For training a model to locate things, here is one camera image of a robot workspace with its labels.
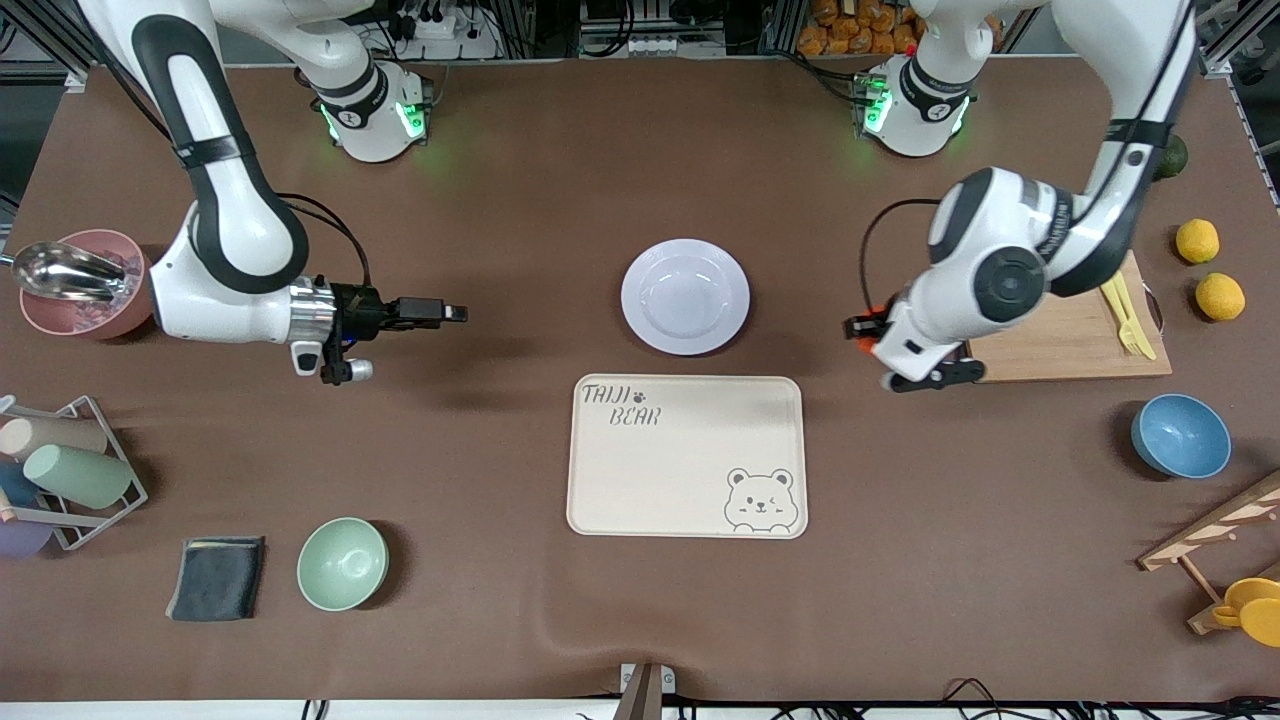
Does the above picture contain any dark grey folded cloth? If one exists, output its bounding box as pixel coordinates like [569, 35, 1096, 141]
[166, 536, 267, 623]

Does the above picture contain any mint green bowl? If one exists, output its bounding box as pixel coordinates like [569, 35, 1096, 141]
[297, 517, 389, 612]

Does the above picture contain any blue bowl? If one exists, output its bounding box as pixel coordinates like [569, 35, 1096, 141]
[1131, 393, 1233, 480]

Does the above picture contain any cream bear print tray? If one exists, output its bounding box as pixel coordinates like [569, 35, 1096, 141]
[566, 374, 809, 541]

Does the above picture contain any blue cup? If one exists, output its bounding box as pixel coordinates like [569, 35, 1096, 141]
[0, 462, 41, 508]

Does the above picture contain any pink bowl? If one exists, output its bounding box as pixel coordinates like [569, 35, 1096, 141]
[20, 229, 156, 341]

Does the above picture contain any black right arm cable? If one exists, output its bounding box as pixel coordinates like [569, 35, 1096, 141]
[275, 192, 373, 291]

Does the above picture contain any metal scoop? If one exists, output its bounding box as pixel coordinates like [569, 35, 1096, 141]
[12, 241, 136, 304]

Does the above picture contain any yellow cup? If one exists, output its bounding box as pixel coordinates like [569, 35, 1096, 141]
[1213, 577, 1280, 649]

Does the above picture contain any pile of orange snack packs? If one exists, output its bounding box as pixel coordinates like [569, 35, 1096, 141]
[797, 0, 926, 58]

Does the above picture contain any beige cup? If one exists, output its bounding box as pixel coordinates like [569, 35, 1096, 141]
[0, 415, 108, 461]

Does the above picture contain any yellow lemon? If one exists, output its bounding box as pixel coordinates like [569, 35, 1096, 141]
[1196, 273, 1247, 322]
[1175, 219, 1221, 265]

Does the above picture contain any lavender round plate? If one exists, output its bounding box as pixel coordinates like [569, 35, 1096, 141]
[620, 238, 751, 357]

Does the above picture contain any brown table cover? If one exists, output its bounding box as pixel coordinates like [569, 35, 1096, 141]
[0, 55, 1280, 701]

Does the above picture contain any mint green cup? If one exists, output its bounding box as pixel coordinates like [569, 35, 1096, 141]
[23, 444, 134, 510]

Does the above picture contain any grey wire cup rack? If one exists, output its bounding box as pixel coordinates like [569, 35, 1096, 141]
[0, 395, 149, 553]

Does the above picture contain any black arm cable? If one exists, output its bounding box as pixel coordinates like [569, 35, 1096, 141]
[275, 192, 373, 291]
[860, 198, 946, 321]

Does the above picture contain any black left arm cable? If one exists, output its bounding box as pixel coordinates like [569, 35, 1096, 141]
[860, 198, 946, 321]

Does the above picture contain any white power strip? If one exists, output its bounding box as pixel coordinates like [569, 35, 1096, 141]
[385, 0, 501, 61]

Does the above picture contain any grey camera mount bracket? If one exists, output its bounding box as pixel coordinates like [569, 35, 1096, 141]
[612, 662, 677, 720]

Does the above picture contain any wooden dish rack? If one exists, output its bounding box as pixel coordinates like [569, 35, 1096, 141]
[1137, 470, 1280, 636]

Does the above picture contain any wooden cutting board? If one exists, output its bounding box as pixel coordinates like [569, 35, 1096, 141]
[965, 250, 1173, 385]

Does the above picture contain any purple cup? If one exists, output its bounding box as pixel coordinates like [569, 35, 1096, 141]
[0, 518, 53, 559]

